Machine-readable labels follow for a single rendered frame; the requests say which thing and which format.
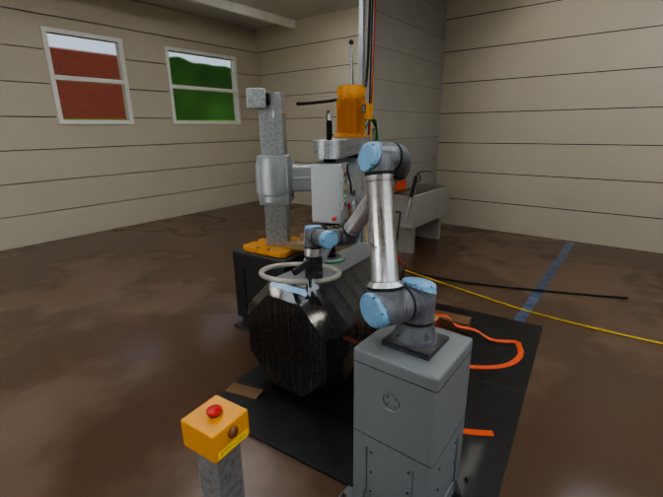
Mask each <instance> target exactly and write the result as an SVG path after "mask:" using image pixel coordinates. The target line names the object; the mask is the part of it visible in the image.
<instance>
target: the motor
mask: <svg viewBox="0 0 663 497"><path fill-rule="evenodd" d="M337 95H338V97H339V99H336V133H339V135H332V137H369V136H370V134H369V133H368V134H363V133H365V119H373V105H372V104H366V99H363V97H364V96H365V87H364V86H363V85H341V86H338V87H337Z"/></svg>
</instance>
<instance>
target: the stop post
mask: <svg viewBox="0 0 663 497"><path fill-rule="evenodd" d="M213 404H219V405H221V407H222V412H221V413H220V414H219V415H218V416H216V417H209V416H207V414H206V409H207V407H209V406H210V405H213ZM181 424H182V431H183V438H184V445H185V446H187V447H188V448H190V449H192V450H193V451H195V452H196V453H197V461H198V468H199V475H200V483H201V490H202V497H245V489H244V478H243V469H242V459H241V448H240V443H241V442H242V441H243V440H244V439H245V438H246V437H247V436H248V435H249V434H250V427H249V416H248V411H247V410H246V409H245V408H244V407H242V406H240V405H238V404H235V403H233V402H231V401H229V400H227V399H225V398H223V397H221V396H219V395H214V396H213V397H212V398H210V399H209V400H207V401H206V402H205V403H203V404H202V405H200V406H199V407H198V408H197V409H196V410H194V411H193V412H192V413H190V414H189V415H187V416H186V417H185V418H183V419H182V420H181ZM234 425H236V426H238V428H239V432H238V434H237V436H236V437H235V438H234V439H229V437H228V432H229V430H230V428H231V427H232V426H234Z"/></svg>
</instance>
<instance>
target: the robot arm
mask: <svg viewBox="0 0 663 497"><path fill-rule="evenodd" d="M411 164H412V160H411V155H410V152H409V150H408V149H407V147H406V146H404V145H403V144H401V143H398V142H379V141H375V142H367V143H366V144H364V145H363V146H362V148H361V150H360V152H359V155H358V167H359V168H360V170H361V171H362V172H364V173H365V178H366V195H365V196H364V198H363V199H362V200H361V202H360V203H359V205H358V206H357V208H356V209H355V211H354V212H353V214H352V215H351V216H350V218H349V219H348V221H347V222H346V223H345V224H344V226H343V227H342V228H338V229H328V230H325V229H323V228H322V226H321V225H307V226H305V231H304V232H305V243H304V255H305V256H306V259H308V260H306V261H305V262H303V263H302V264H300V265H299V266H297V267H295V268H294V269H292V270H291V272H292V273H293V275H295V276H296V275H298V274H299V273H300V272H302V271H303V270H305V269H306V270H305V274H306V275H305V279H308V285H306V291H307V293H308V294H309V296H310V297H311V292H312V291H315V290H318V289H319V285H317V284H315V280H314V279H313V278H315V279H319V278H323V269H322V266H323V258H322V257H321V248H324V249H332V248H334V247H337V246H344V245H353V244H356V243H357V242H358V241H359V239H360V232H361V231H362V229H363V228H364V227H365V225H366V224H367V223H368V228H369V246H370V262H371V279H372V280H371V281H370V282H369V284H368V285H367V293H365V294H364V295H362V297H361V299H360V308H361V310H360V311H361V314H362V316H363V317H364V319H365V321H366V322H368V324H369V325H370V326H372V327H375V328H381V327H387V326H391V325H394V324H396V327H395V329H394V335H393V337H394V340H395V341H396V342H397V343H399V344H401V345H404V346H407V347H411V348H428V347H431V346H433V345H435V344H436V341H437V335H436V331H435V328H434V325H433V323H434V313H435V303H436V295H437V293H436V284H435V283H434V282H432V281H430V280H427V279H424V278H419V277H405V278H403V280H402V281H401V280H400V279H399V269H398V249H397V230H396V210H395V192H394V187H395V186H396V184H397V183H398V182H399V180H404V179H405V178H406V177H407V176H408V174H409V172H410V169H411ZM309 259H310V260H309ZM321 271H322V274H321Z"/></svg>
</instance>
